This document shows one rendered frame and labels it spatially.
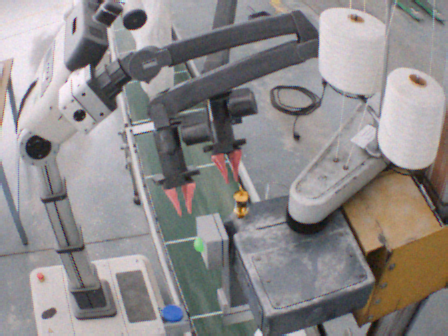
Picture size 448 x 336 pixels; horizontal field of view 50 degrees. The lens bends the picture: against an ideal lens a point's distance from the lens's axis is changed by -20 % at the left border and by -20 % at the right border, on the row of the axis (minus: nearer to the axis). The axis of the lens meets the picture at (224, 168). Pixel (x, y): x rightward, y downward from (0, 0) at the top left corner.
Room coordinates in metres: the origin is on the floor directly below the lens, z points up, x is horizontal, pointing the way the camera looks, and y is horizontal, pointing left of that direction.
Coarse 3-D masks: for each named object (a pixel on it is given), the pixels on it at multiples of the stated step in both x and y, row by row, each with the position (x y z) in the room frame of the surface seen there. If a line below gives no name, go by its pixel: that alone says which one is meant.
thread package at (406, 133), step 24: (408, 72) 0.82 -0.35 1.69; (408, 96) 0.74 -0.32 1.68; (432, 96) 0.74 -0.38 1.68; (384, 120) 0.78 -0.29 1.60; (408, 120) 0.73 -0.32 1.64; (432, 120) 0.72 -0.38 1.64; (384, 144) 0.76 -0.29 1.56; (408, 144) 0.72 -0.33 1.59; (432, 144) 0.72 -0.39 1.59; (408, 168) 0.72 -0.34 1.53
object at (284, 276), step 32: (224, 224) 0.83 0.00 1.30; (256, 224) 0.79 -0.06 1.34; (256, 256) 0.70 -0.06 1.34; (288, 256) 0.70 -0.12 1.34; (320, 256) 0.69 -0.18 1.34; (352, 256) 0.68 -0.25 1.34; (224, 288) 0.80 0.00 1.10; (256, 288) 0.63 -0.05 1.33; (288, 288) 0.62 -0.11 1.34; (320, 288) 0.61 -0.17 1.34; (352, 288) 0.60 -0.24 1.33; (256, 320) 0.59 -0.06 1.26; (288, 320) 0.56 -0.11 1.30; (320, 320) 0.58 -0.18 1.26
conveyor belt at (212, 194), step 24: (144, 144) 2.24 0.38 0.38; (144, 168) 2.06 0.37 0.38; (216, 168) 2.05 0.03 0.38; (216, 192) 1.90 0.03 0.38; (168, 216) 1.75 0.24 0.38; (192, 216) 1.75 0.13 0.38; (168, 240) 1.61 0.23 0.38; (192, 240) 1.61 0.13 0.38; (192, 264) 1.48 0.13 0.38; (192, 288) 1.35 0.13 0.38; (216, 288) 1.35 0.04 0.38; (192, 312) 1.22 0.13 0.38; (216, 312) 1.22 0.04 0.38
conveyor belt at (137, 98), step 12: (120, 24) 3.75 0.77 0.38; (120, 36) 3.52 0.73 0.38; (132, 36) 3.50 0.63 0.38; (120, 48) 3.32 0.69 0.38; (132, 48) 3.30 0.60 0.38; (180, 72) 2.91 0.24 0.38; (132, 84) 2.81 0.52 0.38; (132, 96) 2.68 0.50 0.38; (144, 96) 2.67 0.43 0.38; (132, 108) 2.56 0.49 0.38; (144, 108) 2.55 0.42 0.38; (192, 108) 2.53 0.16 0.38; (204, 108) 2.53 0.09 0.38; (132, 120) 2.45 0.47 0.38; (144, 120) 2.44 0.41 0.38; (144, 132) 2.40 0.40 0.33
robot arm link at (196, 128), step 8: (160, 104) 1.04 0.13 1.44; (152, 112) 1.04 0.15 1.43; (160, 112) 1.04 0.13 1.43; (184, 112) 1.09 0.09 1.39; (192, 112) 1.08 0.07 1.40; (200, 112) 1.07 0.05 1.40; (152, 120) 1.03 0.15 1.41; (160, 120) 1.03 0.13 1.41; (168, 120) 1.03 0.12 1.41; (176, 120) 1.04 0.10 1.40; (184, 120) 1.05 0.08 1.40; (192, 120) 1.05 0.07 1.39; (200, 120) 1.05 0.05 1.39; (208, 120) 1.07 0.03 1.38; (184, 128) 1.04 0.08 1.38; (192, 128) 1.03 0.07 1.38; (200, 128) 1.03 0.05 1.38; (208, 128) 1.03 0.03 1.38; (184, 136) 1.02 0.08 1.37; (192, 136) 1.02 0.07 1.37; (200, 136) 1.02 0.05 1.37; (208, 136) 1.03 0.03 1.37; (192, 144) 1.03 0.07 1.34
